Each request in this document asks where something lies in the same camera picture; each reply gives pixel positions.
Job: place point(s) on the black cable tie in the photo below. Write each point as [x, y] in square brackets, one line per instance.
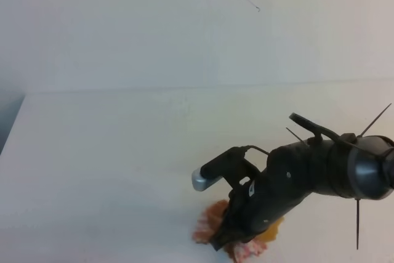
[357, 223]
[374, 120]

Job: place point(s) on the black cable tie upper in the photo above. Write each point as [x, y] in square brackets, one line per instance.
[374, 120]

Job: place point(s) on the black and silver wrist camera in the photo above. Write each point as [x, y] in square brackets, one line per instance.
[215, 170]

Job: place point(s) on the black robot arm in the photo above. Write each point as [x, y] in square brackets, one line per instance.
[362, 172]

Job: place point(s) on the large brown coffee stain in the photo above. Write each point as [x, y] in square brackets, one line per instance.
[271, 232]

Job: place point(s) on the pink white stained rag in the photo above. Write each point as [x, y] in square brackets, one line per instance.
[212, 215]

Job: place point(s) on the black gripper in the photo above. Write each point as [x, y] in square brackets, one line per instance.
[292, 173]

